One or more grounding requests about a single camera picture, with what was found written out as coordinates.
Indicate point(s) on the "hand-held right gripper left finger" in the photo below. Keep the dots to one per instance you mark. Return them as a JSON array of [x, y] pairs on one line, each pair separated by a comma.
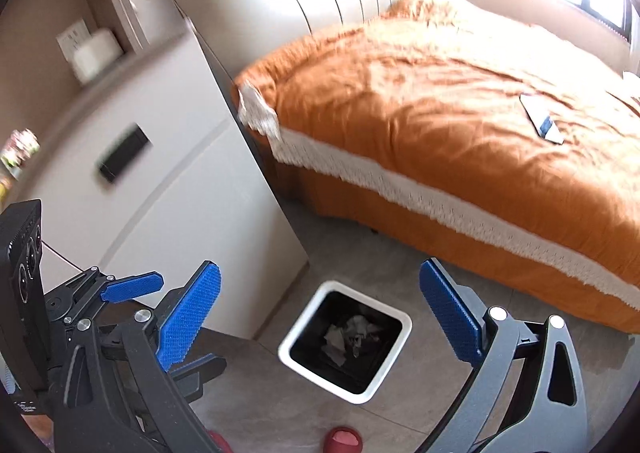
[[192, 318]]

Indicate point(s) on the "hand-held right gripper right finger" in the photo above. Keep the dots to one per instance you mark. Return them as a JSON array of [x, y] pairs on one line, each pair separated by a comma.
[[450, 313]]

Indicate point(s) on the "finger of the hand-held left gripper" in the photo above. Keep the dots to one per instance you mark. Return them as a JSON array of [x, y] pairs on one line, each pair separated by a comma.
[[132, 285], [206, 374]]

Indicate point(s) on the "white square trash bin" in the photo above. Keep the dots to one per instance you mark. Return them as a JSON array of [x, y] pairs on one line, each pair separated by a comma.
[[295, 333]]

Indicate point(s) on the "white nightstand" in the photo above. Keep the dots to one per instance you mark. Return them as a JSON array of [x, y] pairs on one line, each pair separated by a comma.
[[200, 213]]

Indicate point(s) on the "crumpled grey paper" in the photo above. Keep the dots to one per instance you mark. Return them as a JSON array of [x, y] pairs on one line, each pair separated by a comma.
[[350, 338]]

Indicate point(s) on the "bed with orange cover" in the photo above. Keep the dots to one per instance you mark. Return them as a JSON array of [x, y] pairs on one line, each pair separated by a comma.
[[425, 108]]

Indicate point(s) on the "smartphone with blue patch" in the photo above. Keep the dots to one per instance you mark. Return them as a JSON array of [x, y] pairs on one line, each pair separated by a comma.
[[540, 118]]

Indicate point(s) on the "white protruding socket box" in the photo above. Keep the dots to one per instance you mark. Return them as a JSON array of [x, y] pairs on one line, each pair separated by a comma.
[[97, 55]]

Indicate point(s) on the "white wall socket plate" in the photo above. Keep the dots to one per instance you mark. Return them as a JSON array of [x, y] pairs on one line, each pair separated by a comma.
[[72, 40]]

